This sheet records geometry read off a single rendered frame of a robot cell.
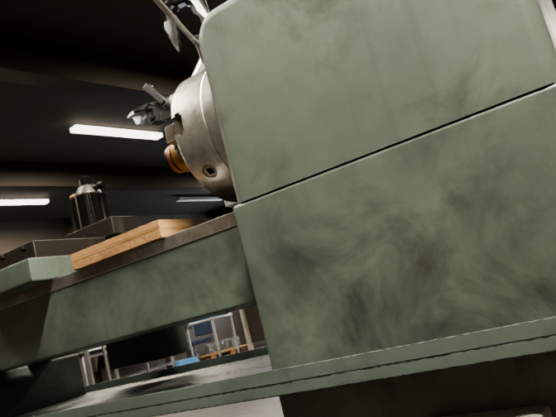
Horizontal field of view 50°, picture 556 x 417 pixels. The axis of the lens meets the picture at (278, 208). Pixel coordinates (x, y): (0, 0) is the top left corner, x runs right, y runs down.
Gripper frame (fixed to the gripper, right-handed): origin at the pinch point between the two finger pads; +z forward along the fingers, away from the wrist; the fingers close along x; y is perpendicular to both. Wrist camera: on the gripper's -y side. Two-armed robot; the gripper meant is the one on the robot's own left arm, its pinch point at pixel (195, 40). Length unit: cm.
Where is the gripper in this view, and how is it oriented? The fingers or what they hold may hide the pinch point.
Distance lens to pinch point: 143.5
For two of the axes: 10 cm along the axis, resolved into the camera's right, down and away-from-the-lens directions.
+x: 9.2, -3.3, -2.0
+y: -1.8, 0.7, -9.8
